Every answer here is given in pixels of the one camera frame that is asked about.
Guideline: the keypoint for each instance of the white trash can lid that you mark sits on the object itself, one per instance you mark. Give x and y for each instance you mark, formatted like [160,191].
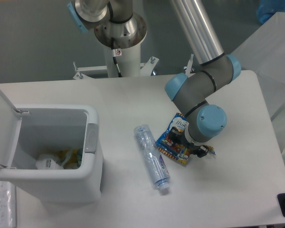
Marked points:
[11,154]

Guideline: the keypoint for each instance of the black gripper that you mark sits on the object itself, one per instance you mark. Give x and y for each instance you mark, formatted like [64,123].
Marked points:
[177,136]

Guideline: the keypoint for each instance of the blue cartoon snack bag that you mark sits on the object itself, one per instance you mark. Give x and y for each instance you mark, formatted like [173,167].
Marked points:
[172,150]

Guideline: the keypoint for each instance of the paper sheet in sleeve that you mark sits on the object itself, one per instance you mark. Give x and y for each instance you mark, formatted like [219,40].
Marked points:
[8,217]

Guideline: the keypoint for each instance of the clear plastic water bottle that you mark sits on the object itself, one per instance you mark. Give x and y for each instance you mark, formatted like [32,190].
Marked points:
[153,159]

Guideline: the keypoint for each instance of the white crumpled trash in bin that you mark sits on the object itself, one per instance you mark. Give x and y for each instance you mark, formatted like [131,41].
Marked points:
[48,162]

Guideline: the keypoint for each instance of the blue water jug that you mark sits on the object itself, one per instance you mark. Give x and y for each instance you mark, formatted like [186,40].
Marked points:
[267,8]

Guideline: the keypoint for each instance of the white trash can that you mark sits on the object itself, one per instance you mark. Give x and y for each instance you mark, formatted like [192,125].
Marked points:
[71,133]

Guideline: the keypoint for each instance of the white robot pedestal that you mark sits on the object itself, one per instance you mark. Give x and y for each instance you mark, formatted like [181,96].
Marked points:
[123,56]

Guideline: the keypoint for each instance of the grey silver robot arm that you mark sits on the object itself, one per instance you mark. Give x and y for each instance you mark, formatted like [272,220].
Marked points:
[118,29]

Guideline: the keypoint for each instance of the torn snack wrapper strip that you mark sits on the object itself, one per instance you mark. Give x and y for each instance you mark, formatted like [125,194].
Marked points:
[212,150]

